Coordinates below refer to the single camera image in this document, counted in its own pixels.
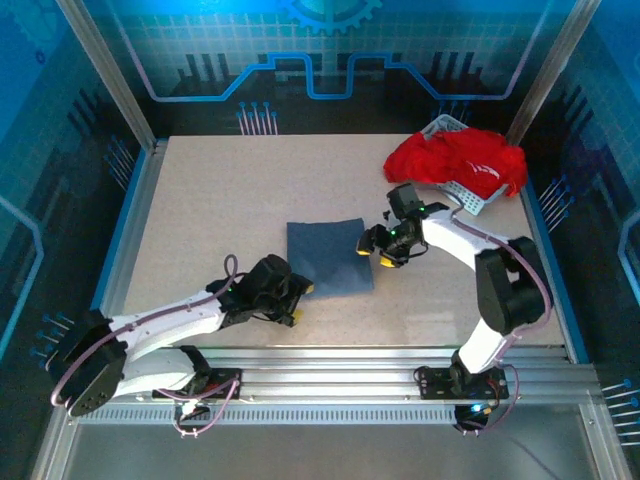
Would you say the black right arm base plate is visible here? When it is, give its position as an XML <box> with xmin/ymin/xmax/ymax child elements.
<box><xmin>414</xmin><ymin>364</ymin><xmax>510</xmax><ymax>401</ymax></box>

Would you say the blue-grey t-shirt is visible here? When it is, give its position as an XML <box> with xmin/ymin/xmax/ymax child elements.
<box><xmin>285</xmin><ymin>217</ymin><xmax>376</xmax><ymax>302</ymax></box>

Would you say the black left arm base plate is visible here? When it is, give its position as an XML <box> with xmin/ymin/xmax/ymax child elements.
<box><xmin>152</xmin><ymin>367</ymin><xmax>244</xmax><ymax>401</ymax></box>

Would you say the aluminium frame rail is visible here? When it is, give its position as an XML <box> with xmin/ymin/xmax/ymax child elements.
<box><xmin>59</xmin><ymin>344</ymin><xmax>601</xmax><ymax>407</ymax></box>

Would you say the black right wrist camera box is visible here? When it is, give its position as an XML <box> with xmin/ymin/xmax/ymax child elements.
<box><xmin>387</xmin><ymin>183</ymin><xmax>420</xmax><ymax>219</ymax></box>

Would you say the grey metal panel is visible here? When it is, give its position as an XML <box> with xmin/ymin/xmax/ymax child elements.
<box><xmin>37</xmin><ymin>419</ymin><xmax>632</xmax><ymax>480</ymax></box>

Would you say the white perforated plastic basket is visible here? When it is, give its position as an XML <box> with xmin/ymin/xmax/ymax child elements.
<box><xmin>418</xmin><ymin>114</ymin><xmax>509</xmax><ymax>217</ymax></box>

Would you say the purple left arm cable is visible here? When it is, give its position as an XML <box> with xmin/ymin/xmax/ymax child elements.
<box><xmin>49</xmin><ymin>253</ymin><xmax>242</xmax><ymax>440</ymax></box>

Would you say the red t-shirt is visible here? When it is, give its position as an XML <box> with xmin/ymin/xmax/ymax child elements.
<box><xmin>383</xmin><ymin>128</ymin><xmax>530</xmax><ymax>199</ymax></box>

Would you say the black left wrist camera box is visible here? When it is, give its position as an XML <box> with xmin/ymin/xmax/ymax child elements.
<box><xmin>247</xmin><ymin>253</ymin><xmax>294</xmax><ymax>296</ymax></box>

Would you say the slotted metal strip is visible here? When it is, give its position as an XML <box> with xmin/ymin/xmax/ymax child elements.
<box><xmin>78</xmin><ymin>406</ymin><xmax>569</xmax><ymax>426</ymax></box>

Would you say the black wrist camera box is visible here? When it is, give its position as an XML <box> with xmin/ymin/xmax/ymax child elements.
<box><xmin>387</xmin><ymin>183</ymin><xmax>420</xmax><ymax>219</ymax></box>
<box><xmin>247</xmin><ymin>253</ymin><xmax>294</xmax><ymax>296</ymax></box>

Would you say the aluminium frame post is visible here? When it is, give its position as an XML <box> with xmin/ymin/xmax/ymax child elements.
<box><xmin>57</xmin><ymin>0</ymin><xmax>159</xmax><ymax>151</ymax></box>
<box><xmin>507</xmin><ymin>0</ymin><xmax>604</xmax><ymax>146</ymax></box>

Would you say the black controller with LED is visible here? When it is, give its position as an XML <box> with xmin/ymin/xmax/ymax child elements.
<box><xmin>453</xmin><ymin>402</ymin><xmax>496</xmax><ymax>432</ymax></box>

